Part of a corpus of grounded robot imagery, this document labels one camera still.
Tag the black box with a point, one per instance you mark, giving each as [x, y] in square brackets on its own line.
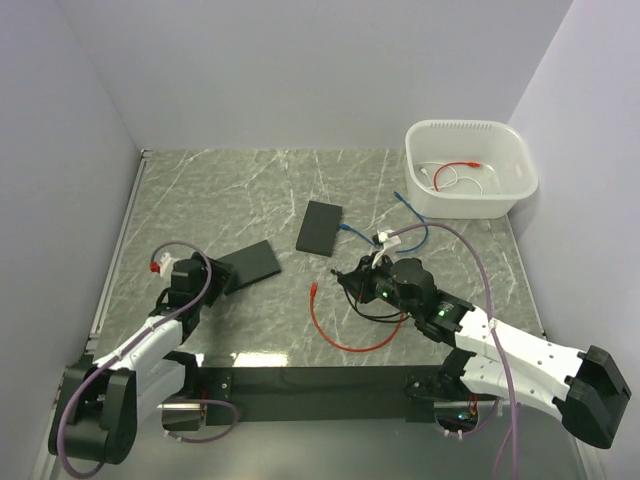
[251, 265]

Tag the white plastic basin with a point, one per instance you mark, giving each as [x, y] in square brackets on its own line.
[467, 169]

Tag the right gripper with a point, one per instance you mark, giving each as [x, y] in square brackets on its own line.
[358, 282]

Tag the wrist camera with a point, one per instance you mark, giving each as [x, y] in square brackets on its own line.
[384, 241]
[162, 265]

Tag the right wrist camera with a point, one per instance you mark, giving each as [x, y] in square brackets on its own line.
[384, 241]

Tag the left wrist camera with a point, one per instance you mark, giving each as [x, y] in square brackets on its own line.
[162, 265]

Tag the aluminium frame rail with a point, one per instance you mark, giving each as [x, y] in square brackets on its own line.
[585, 459]

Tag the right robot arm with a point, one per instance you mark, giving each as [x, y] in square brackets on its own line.
[583, 389]

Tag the black network switch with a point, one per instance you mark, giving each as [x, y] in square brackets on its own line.
[319, 228]

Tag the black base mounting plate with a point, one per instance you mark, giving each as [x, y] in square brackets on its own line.
[264, 394]

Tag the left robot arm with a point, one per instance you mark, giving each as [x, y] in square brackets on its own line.
[103, 401]

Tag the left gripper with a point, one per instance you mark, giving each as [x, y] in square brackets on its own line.
[218, 275]

